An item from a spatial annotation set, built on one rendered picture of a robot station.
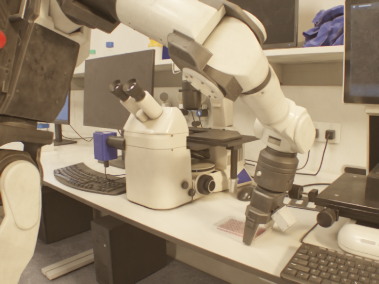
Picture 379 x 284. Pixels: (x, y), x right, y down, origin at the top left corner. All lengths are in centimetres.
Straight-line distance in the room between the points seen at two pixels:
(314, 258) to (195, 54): 45
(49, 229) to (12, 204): 182
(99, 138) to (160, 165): 26
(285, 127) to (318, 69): 101
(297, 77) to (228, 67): 116
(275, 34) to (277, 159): 82
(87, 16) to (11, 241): 46
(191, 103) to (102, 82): 64
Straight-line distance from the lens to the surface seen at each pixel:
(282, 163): 66
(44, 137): 72
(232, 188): 105
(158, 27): 49
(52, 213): 245
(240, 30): 48
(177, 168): 90
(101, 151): 104
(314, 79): 158
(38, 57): 65
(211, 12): 47
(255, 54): 47
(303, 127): 61
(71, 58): 70
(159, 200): 91
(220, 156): 112
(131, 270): 188
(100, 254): 182
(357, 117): 139
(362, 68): 87
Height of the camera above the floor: 109
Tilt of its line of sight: 9 degrees down
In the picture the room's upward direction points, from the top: straight up
